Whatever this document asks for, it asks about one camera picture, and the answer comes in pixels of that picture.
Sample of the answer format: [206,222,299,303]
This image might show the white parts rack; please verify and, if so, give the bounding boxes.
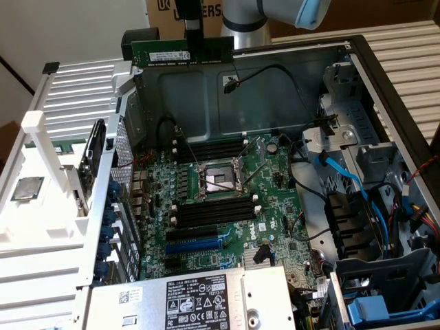
[0,109,96,257]

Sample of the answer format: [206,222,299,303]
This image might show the plain brown cardboard box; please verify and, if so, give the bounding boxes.
[267,0,440,38]

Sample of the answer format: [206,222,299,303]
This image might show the silver power supply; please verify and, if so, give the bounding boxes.
[82,263,297,330]

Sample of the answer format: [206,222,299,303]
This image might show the silver CPU socket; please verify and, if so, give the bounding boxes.
[195,156,251,203]

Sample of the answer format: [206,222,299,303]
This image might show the silver finned heat sink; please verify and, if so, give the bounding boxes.
[242,246,274,268]

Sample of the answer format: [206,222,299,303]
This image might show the long black expansion slot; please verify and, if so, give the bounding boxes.
[166,225,221,242]

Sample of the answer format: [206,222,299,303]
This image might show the red black twisted wire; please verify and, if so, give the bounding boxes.
[402,155,440,185]
[112,149,156,170]

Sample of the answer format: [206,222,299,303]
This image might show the blue plastic disk caddy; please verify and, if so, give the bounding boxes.
[346,294,433,326]

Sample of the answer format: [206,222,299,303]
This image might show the power connector coloured wires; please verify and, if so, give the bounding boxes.
[409,201,440,235]

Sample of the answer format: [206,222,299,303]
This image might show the thin steel locking lever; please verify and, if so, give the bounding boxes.
[174,127,203,172]
[201,177,249,193]

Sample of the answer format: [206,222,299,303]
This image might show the open grey PC case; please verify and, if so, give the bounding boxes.
[80,34,440,330]

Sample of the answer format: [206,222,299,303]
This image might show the light blue SATA wire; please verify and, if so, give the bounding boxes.
[313,150,391,264]

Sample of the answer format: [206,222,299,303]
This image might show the green RAM stick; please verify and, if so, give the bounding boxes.
[131,36,236,68]
[24,138,87,155]

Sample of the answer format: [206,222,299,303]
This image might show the graphics card with metal bracket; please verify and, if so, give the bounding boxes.
[60,118,108,220]

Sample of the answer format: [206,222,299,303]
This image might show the silver CPU chip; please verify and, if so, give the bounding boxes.
[10,176,45,203]

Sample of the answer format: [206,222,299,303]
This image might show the black plastic bracket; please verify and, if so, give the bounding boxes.
[324,191,381,259]

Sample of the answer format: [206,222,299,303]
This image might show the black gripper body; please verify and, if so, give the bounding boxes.
[174,0,204,21]

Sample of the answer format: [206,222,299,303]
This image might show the thin black cable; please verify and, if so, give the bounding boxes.
[156,115,180,151]
[291,211,333,245]
[288,135,333,209]

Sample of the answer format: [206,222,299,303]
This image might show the green Dell motherboard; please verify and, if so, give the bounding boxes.
[132,132,322,288]

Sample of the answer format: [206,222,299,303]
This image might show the black box device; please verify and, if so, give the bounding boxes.
[120,29,160,63]

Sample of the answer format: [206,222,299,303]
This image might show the grey metal disk bay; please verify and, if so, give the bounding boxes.
[328,247,440,330]

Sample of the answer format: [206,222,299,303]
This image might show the silver metal drive bracket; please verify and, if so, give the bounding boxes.
[301,124,358,163]

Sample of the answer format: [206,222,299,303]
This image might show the printed brown cardboard box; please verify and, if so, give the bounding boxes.
[146,0,226,31]

